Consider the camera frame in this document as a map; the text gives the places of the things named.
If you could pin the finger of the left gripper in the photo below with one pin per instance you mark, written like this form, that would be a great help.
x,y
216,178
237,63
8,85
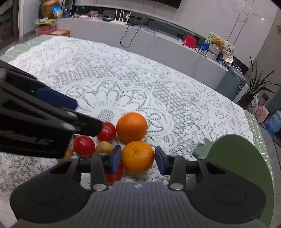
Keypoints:
x,y
76,122
56,98

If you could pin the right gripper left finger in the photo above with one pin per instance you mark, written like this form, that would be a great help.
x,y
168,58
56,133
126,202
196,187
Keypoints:
x,y
98,166

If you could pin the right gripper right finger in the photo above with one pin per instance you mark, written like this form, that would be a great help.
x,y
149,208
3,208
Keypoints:
x,y
178,167

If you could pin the red tomato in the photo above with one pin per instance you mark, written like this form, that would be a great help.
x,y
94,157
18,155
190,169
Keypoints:
x,y
84,146
111,178
108,132

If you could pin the orange fruit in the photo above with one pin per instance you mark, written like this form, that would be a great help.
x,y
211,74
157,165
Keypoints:
x,y
132,127
137,157

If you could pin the brown kiwi fruit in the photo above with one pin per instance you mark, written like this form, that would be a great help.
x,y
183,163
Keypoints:
x,y
104,147

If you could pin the white lace tablecloth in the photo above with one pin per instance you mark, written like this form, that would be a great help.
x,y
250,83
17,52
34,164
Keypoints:
x,y
109,87

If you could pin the green plastic bowl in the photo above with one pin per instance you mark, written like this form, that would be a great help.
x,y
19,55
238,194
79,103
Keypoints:
x,y
233,184

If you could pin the orange wooden box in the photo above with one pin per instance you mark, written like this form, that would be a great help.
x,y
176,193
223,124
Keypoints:
x,y
60,33

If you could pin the golden round vase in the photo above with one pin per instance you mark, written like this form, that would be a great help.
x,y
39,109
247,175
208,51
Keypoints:
x,y
46,8

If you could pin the blue snack bag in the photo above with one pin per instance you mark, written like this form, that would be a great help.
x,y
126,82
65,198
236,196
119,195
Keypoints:
x,y
57,11

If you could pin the green checked table mat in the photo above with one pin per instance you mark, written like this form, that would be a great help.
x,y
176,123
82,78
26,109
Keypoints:
x,y
256,131

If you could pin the grey pedal trash bin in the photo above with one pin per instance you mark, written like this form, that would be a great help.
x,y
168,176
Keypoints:
x,y
233,85

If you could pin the blue water jug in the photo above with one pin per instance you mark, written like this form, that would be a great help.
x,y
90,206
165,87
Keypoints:
x,y
273,124

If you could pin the grey marble TV cabinet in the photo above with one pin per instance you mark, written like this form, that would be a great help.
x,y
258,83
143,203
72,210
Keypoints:
x,y
148,43

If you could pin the potted long-leaf plant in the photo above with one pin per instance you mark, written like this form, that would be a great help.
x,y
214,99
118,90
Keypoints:
x,y
257,83

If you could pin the white wifi router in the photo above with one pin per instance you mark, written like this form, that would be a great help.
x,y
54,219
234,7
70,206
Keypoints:
x,y
121,17

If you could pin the red box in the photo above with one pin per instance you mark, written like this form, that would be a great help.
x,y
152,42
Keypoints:
x,y
189,41

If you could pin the teddy bear plush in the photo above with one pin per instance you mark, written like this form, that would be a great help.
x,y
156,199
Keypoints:
x,y
216,45

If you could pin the black television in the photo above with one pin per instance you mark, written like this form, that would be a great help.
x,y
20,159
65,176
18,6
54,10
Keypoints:
x,y
172,3

